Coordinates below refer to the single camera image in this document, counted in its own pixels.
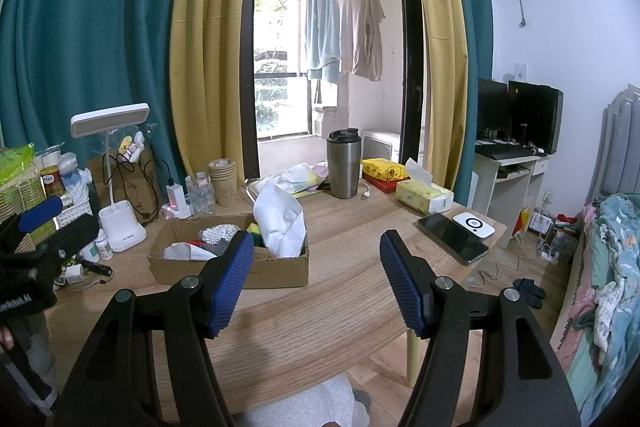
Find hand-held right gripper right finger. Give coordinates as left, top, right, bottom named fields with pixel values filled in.
left=379, top=229, right=584, bottom=427

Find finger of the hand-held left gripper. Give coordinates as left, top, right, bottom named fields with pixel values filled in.
left=0, top=195, right=65, bottom=259

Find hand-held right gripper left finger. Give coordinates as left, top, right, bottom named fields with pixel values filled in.
left=52, top=229, right=256, bottom=427

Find cardboard box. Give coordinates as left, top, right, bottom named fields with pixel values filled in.
left=147, top=212, right=310, bottom=291

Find green and yellow sponge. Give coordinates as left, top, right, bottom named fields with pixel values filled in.
left=248, top=220, right=271, bottom=249

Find grey dotted work glove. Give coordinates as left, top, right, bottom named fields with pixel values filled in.
left=164, top=243, right=212, bottom=261

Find white paper towel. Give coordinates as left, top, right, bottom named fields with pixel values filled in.
left=252, top=180, right=307, bottom=259

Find white plastic basket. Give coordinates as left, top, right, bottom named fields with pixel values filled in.
left=54, top=201, right=94, bottom=229

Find brown lidded jar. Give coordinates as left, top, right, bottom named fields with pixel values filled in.
left=39, top=165, right=65, bottom=198

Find green snack packet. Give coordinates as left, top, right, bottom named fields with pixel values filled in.
left=0, top=144, right=39, bottom=196

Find small black flashlight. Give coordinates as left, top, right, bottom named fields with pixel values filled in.
left=79, top=259, right=112, bottom=276

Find dark smartphone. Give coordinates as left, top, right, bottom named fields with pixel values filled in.
left=412, top=212, right=490, bottom=266

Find white desk lamp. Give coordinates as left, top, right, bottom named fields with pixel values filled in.
left=69, top=103, right=151, bottom=253

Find yellow tissue box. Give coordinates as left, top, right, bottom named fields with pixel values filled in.
left=395, top=158, right=455, bottom=216

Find white flat charger pad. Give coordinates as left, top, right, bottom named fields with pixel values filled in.
left=452, top=211, right=496, bottom=239

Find stack of paper cups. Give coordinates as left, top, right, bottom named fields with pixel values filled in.
left=207, top=159, right=238, bottom=208

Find red flat box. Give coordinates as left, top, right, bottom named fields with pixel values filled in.
left=362, top=174, right=401, bottom=194

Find brown paper bag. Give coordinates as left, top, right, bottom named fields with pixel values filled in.
left=87, top=151, right=161, bottom=226

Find small yellow and white toys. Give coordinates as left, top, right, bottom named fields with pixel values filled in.
left=117, top=131, right=146, bottom=163

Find yellow snack packet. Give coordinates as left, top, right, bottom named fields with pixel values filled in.
left=360, top=158, right=412, bottom=182

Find pile of papers and bags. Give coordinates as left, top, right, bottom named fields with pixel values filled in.
left=272, top=162, right=331, bottom=198

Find stainless steel tumbler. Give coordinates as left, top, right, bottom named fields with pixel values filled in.
left=326, top=127, right=362, bottom=200

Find black slippers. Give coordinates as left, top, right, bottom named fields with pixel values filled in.
left=513, top=277, right=546, bottom=308

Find white computer desk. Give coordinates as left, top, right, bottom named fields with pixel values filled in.
left=472, top=151, right=551, bottom=249

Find white air cooler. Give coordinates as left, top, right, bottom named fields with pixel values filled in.
left=360, top=129, right=401, bottom=160

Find person's leg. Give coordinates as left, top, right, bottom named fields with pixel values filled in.
left=235, top=374, right=372, bottom=427

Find white power strip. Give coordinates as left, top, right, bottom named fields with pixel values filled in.
left=537, top=241, right=561, bottom=264

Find black keyboard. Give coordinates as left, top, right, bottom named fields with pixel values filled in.
left=474, top=142, right=531, bottom=160

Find teal curtain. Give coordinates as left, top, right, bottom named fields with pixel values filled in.
left=439, top=0, right=494, bottom=188
left=0, top=0, right=197, bottom=219

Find small black monitor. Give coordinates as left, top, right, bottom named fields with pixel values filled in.
left=477, top=78, right=510, bottom=140

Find large black monitor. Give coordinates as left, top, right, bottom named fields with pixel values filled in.
left=507, top=80, right=565, bottom=156

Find printed teal blanket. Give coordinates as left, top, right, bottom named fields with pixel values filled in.
left=550, top=192, right=640, bottom=427

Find yellow curtain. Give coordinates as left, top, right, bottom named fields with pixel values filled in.
left=403, top=0, right=471, bottom=194
left=167, top=0, right=261, bottom=188

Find beige hanging shirt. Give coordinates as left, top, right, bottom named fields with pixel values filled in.
left=352, top=0, right=387, bottom=82

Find pale pink hanging shirt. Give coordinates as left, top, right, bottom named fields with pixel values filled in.
left=335, top=0, right=357, bottom=76

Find light blue hanging shirt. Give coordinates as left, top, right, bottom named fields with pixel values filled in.
left=303, top=0, right=341, bottom=84

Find grey padded headboard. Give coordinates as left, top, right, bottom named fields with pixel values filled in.
left=581, top=81, right=640, bottom=208

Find white floor cable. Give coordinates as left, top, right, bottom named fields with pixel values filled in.
left=474, top=256, right=522, bottom=291

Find black cable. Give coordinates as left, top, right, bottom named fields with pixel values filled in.
left=102, top=152, right=173, bottom=220

